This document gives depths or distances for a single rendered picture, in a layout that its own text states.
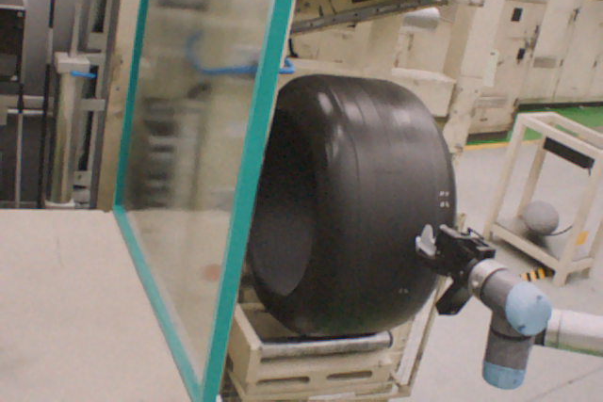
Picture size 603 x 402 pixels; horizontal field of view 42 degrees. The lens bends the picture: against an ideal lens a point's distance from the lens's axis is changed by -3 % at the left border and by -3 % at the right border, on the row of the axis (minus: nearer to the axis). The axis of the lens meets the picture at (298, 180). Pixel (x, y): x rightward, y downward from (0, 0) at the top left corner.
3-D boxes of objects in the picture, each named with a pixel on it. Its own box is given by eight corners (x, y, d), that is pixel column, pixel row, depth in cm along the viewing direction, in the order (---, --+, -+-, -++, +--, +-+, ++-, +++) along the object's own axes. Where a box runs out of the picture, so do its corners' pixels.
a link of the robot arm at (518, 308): (513, 345, 128) (522, 297, 125) (475, 314, 137) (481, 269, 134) (551, 337, 131) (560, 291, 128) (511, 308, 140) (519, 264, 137)
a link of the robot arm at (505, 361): (530, 366, 142) (541, 313, 139) (519, 397, 133) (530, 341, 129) (488, 356, 145) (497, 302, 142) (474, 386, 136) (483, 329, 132)
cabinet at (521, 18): (442, 147, 632) (483, -9, 585) (392, 120, 672) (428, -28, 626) (512, 140, 688) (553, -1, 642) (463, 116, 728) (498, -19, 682)
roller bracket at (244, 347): (243, 384, 170) (252, 346, 166) (192, 286, 203) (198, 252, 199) (258, 383, 171) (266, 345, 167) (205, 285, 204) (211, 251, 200)
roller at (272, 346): (244, 343, 177) (248, 362, 174) (251, 335, 173) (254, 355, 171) (382, 333, 191) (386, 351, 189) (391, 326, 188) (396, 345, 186)
